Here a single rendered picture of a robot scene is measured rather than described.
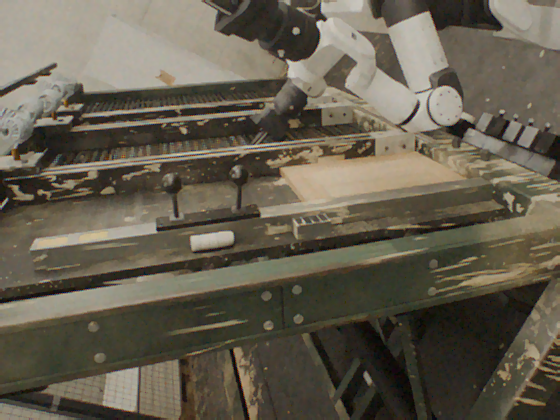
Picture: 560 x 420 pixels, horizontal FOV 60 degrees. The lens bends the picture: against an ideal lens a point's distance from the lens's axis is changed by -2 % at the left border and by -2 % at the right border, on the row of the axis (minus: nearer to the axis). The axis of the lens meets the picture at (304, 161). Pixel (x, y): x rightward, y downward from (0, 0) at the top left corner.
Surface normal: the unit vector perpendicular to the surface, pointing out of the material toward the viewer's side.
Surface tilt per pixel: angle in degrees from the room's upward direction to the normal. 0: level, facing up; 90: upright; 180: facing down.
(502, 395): 0
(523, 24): 90
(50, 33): 90
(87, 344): 90
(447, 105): 90
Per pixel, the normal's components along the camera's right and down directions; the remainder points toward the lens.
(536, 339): -0.84, -0.39
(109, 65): 0.26, 0.30
